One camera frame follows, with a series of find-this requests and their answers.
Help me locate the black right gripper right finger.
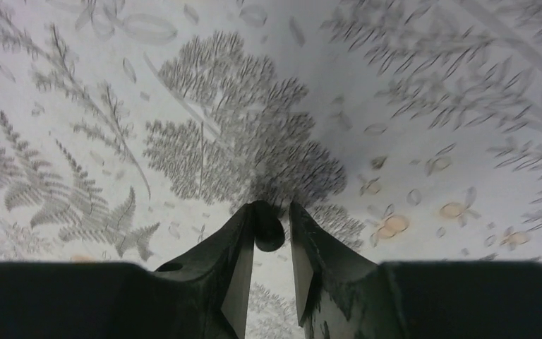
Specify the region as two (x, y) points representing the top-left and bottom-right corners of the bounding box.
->
(289, 203), (542, 338)

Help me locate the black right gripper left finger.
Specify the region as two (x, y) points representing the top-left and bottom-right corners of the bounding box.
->
(0, 204), (255, 338)

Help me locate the black earbud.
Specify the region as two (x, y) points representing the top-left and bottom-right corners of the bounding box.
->
(251, 200), (285, 252)

